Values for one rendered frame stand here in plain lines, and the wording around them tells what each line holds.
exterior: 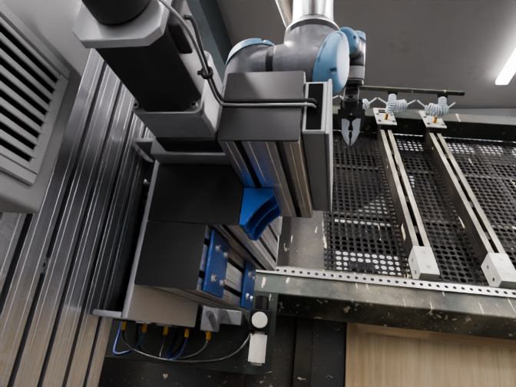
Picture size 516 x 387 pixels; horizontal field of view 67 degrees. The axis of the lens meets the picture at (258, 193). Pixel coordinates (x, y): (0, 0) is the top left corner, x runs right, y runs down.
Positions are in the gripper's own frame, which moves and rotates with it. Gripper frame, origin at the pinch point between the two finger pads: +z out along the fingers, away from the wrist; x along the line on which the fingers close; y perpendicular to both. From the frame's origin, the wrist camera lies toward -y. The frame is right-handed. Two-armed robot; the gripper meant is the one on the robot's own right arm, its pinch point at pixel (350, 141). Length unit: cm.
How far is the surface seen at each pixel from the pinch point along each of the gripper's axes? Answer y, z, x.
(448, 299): -10, 48, -31
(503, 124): 96, -11, -80
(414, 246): 5.3, 35.7, -23.0
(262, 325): -33, 52, 22
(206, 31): 253, -114, 141
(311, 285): -14.7, 45.3, 10.5
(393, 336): 3, 68, -17
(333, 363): -3, 77, 3
